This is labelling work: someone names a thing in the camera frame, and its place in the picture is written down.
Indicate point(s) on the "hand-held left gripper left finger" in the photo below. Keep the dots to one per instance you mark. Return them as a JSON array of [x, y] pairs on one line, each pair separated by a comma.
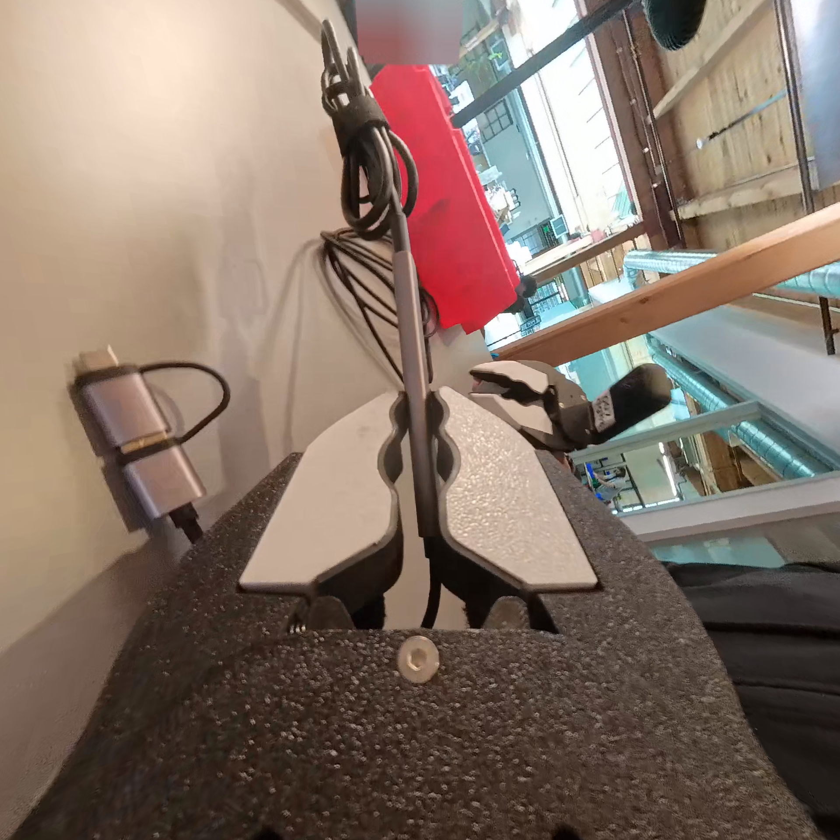
[[321, 512]]

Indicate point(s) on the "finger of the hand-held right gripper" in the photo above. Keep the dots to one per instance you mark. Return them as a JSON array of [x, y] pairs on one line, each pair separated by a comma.
[[525, 375], [518, 417]]

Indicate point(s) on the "black steel beam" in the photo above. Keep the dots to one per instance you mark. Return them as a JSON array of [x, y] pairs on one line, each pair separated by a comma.
[[538, 62]]

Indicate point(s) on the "red plastic bin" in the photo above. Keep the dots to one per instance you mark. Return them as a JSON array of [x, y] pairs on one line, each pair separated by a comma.
[[453, 216]]

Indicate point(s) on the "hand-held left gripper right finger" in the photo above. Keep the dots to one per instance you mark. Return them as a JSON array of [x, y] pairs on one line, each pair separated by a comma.
[[512, 512]]

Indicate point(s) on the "silver metal duct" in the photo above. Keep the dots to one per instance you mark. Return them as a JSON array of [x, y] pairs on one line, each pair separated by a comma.
[[754, 436], [669, 259]]

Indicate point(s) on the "grey usb adapter plug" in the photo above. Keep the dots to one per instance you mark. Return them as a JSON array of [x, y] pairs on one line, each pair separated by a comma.
[[124, 407]]

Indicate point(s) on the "wooden beam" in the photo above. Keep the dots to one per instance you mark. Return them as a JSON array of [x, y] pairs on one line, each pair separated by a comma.
[[689, 279]]

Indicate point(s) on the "person's black clothing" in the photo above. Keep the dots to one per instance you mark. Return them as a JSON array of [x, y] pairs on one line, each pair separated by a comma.
[[774, 656]]

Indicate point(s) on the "black round fan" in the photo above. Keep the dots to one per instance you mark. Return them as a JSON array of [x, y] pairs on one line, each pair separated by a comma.
[[676, 23]]

